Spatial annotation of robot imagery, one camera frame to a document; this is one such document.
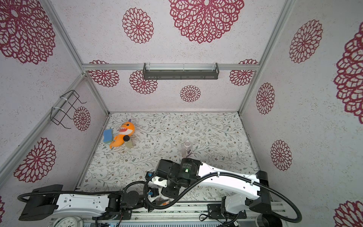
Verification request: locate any white bottle orange base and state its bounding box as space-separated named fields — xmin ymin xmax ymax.
xmin=155 ymin=198 xmax=170 ymax=206

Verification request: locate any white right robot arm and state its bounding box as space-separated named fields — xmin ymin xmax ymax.
xmin=148 ymin=158 xmax=272 ymax=214

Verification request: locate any black capped square bottle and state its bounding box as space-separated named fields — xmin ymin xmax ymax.
xmin=123 ymin=135 xmax=134 ymax=148

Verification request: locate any orange shark plush toy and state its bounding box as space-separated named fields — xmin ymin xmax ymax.
xmin=110 ymin=119 xmax=135 ymax=149

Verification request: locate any blue green sponge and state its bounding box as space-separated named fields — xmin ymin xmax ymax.
xmin=103 ymin=129 xmax=113 ymax=144

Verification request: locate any white dial gauge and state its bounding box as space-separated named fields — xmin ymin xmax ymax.
xmin=53 ymin=217 xmax=84 ymax=227

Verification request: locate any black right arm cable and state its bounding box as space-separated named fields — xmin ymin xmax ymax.
xmin=142 ymin=172 xmax=303 ymax=223

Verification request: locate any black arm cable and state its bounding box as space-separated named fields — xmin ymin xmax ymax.
xmin=142 ymin=172 xmax=303 ymax=223
xmin=16 ymin=181 xmax=147 ymax=203

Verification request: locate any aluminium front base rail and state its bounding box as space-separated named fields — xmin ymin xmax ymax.
xmin=50 ymin=195 xmax=290 ymax=227

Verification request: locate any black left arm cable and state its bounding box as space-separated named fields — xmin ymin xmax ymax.
xmin=16 ymin=181 xmax=147 ymax=203

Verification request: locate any grey wall shelf rail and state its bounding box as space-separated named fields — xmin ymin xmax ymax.
xmin=142 ymin=63 xmax=220 ymax=80

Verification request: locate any black wire wall rack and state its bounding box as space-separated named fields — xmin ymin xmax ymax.
xmin=50 ymin=89 xmax=86 ymax=130

